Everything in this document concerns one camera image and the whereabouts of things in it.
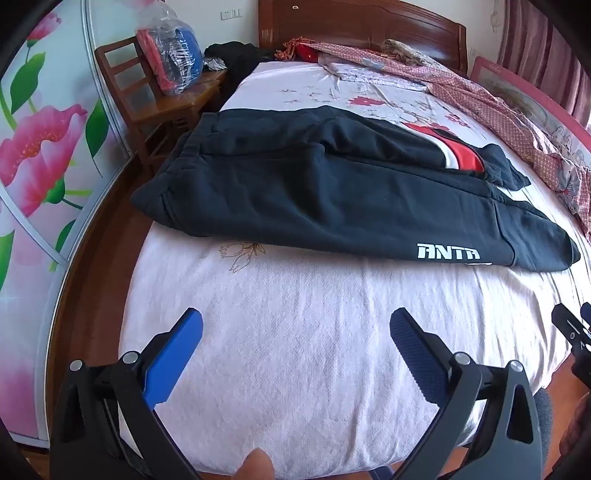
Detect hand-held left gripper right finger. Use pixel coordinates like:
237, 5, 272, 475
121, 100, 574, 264
389, 307, 546, 480

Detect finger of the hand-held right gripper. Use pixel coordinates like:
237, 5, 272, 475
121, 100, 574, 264
551, 302, 591, 370

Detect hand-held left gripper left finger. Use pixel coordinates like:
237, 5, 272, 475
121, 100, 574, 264
48, 307, 204, 480

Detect dark navy pants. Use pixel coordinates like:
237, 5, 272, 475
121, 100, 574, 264
130, 105, 581, 273

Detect person's left hand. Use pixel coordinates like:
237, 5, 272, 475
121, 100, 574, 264
231, 447, 276, 480

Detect dark grey fabric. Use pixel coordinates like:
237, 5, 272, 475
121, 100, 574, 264
533, 391, 556, 467

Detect wooden bed with floral sheet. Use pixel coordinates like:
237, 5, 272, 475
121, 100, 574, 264
117, 0, 591, 474

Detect floral sliding wardrobe door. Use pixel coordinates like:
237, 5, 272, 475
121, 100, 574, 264
0, 0, 139, 448

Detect wooden chair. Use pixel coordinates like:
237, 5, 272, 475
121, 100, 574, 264
95, 34, 218, 171

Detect pink framed panel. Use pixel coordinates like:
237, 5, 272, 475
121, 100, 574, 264
468, 56, 591, 155

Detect pink patterned quilt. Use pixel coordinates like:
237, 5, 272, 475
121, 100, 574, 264
318, 39, 591, 241

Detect wooden nightstand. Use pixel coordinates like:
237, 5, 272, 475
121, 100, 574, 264
185, 68, 230, 121

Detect pale blue patterned cloth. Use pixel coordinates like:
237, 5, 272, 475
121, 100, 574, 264
323, 58, 430, 92

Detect pink curtain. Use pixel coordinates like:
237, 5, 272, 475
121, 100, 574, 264
496, 0, 591, 126

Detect black clothing pile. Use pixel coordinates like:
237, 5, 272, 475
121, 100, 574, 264
203, 42, 278, 100

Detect plastic bag of clothes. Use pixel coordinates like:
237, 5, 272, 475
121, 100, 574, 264
135, 4, 205, 97

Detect beige floral pillow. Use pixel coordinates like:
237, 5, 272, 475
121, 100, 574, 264
383, 39, 445, 66

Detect red cloth with orange fringe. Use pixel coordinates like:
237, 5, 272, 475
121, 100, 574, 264
276, 38, 325, 64

